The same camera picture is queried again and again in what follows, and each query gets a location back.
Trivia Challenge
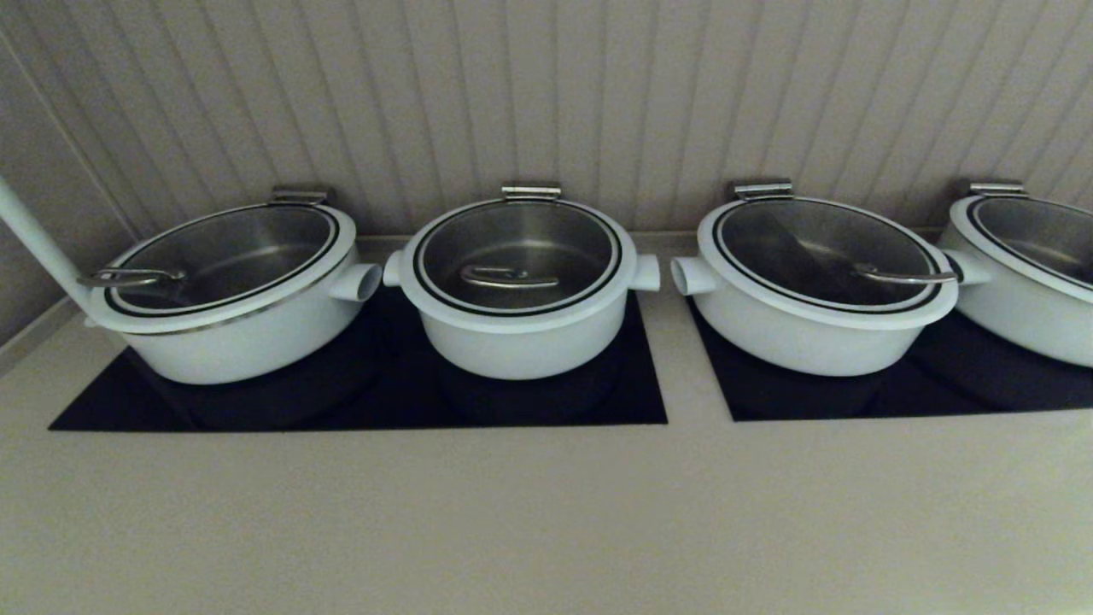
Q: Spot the white slanted pole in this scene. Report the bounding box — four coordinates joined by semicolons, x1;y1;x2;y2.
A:
0;177;96;319

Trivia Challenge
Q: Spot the white far right pot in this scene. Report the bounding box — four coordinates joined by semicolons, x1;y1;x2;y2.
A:
950;194;1093;305

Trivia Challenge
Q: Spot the white left pot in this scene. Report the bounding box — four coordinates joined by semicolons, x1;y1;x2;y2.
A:
77;202;359;336

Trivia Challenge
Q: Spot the black induction cooktop plate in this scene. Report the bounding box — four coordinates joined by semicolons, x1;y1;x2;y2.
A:
687;299;1093;423
49;286;669;432

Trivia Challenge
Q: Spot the white steel-lined pot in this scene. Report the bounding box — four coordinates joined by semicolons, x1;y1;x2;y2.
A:
383;252;661;381
118;261;383;385
939;248;1093;369
670;255;949;378

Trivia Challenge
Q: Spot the glass lid with white rim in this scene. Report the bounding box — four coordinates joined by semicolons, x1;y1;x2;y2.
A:
398;197;640;335

